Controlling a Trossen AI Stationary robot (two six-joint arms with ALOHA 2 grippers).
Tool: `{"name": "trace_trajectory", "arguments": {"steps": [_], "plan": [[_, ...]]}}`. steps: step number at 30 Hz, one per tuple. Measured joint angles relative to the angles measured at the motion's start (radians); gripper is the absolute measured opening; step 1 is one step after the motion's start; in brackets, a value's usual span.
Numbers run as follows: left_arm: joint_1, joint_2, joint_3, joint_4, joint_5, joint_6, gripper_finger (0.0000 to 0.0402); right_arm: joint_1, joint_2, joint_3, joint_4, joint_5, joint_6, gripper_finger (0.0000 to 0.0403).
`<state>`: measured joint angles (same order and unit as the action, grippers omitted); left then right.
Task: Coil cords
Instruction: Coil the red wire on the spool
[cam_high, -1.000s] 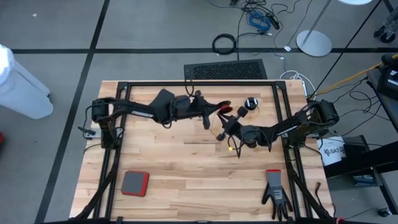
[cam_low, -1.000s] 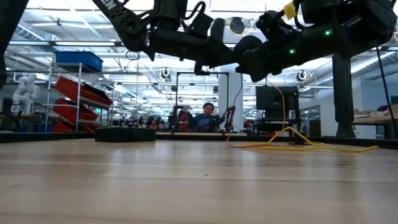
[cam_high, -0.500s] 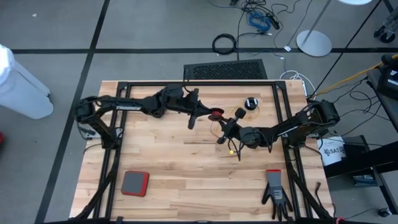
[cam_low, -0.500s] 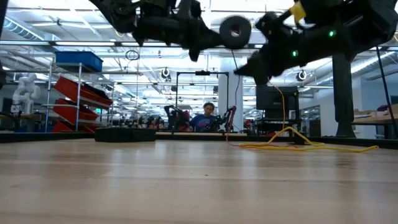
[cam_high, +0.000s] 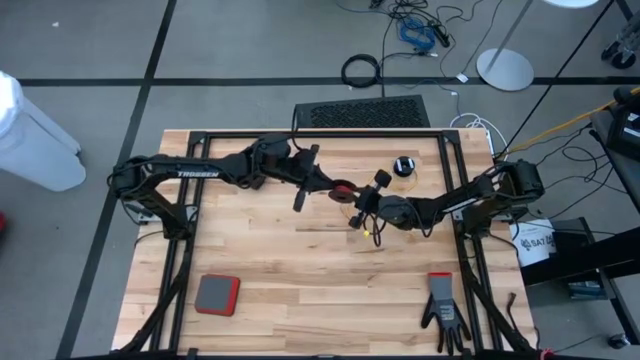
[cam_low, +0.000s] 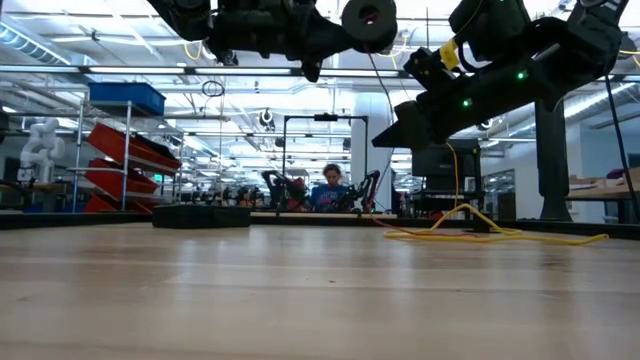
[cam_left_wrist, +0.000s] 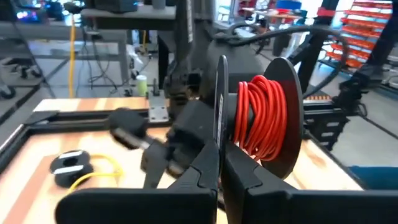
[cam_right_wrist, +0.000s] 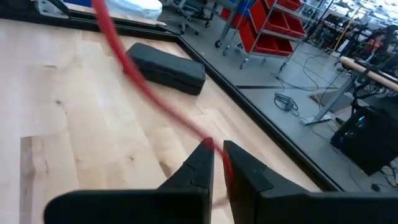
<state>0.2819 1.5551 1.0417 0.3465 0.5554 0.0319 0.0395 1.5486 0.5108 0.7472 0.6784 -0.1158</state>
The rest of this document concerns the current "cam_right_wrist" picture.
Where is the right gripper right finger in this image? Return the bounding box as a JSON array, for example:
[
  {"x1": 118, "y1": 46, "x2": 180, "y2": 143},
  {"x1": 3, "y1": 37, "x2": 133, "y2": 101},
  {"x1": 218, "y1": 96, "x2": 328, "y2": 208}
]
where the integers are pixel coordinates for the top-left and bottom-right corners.
[{"x1": 223, "y1": 139, "x2": 398, "y2": 224}]

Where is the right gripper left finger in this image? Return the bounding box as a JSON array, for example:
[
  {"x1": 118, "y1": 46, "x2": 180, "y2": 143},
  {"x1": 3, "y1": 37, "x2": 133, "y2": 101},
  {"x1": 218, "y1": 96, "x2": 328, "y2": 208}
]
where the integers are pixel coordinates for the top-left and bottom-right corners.
[{"x1": 43, "y1": 138, "x2": 215, "y2": 224}]

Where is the thin red wire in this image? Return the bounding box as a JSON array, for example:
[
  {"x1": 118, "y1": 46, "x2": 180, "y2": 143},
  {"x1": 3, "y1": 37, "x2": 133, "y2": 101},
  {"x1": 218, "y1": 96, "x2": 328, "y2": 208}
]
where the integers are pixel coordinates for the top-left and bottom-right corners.
[{"x1": 91, "y1": 0, "x2": 234, "y2": 200}]

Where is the black computer box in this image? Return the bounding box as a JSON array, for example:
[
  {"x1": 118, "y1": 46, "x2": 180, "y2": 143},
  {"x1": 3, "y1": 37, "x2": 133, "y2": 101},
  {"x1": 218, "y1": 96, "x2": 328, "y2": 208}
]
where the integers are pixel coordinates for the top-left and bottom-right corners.
[{"x1": 330, "y1": 105, "x2": 398, "y2": 177}]

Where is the black rounded case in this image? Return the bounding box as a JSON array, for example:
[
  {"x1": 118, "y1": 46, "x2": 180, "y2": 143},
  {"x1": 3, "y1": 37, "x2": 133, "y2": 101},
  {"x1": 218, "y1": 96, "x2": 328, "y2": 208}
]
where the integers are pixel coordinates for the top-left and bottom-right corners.
[{"x1": 125, "y1": 42, "x2": 207, "y2": 96}]

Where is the workbench with wooden edge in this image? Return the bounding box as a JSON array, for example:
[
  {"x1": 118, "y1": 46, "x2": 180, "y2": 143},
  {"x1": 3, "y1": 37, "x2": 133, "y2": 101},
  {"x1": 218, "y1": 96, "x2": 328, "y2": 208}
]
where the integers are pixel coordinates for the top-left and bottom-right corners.
[{"x1": 300, "y1": 55, "x2": 398, "y2": 126}]

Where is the red plastic storage bin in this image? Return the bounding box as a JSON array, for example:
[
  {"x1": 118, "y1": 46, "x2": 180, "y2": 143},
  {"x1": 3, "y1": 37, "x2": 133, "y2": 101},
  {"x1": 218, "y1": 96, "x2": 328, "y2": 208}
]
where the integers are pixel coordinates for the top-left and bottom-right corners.
[
  {"x1": 275, "y1": 39, "x2": 295, "y2": 57},
  {"x1": 284, "y1": 14, "x2": 307, "y2": 39},
  {"x1": 238, "y1": 21, "x2": 280, "y2": 55},
  {"x1": 249, "y1": 0, "x2": 290, "y2": 34},
  {"x1": 267, "y1": 0, "x2": 303, "y2": 11}
]

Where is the white bin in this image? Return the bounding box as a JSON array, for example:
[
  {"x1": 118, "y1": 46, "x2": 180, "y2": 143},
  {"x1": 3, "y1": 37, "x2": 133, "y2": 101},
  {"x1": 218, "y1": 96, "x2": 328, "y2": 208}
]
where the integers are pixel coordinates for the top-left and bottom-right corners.
[{"x1": 104, "y1": 0, "x2": 164, "y2": 21}]

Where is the wooden-top rolling table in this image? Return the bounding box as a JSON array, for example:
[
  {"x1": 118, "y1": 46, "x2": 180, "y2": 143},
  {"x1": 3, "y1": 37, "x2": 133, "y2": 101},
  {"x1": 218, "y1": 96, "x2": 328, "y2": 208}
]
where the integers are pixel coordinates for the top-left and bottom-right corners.
[{"x1": 213, "y1": 0, "x2": 246, "y2": 49}]

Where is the black floor cable bundle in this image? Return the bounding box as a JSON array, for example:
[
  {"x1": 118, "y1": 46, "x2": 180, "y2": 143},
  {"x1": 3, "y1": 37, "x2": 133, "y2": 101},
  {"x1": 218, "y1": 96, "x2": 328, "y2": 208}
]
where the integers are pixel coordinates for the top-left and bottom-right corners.
[{"x1": 273, "y1": 92, "x2": 300, "y2": 113}]

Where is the wire shelf cart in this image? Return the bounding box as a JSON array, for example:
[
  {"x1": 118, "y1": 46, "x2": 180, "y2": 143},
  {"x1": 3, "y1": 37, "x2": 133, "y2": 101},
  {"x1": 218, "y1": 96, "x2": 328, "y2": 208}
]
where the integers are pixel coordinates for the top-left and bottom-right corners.
[{"x1": 222, "y1": 0, "x2": 313, "y2": 72}]

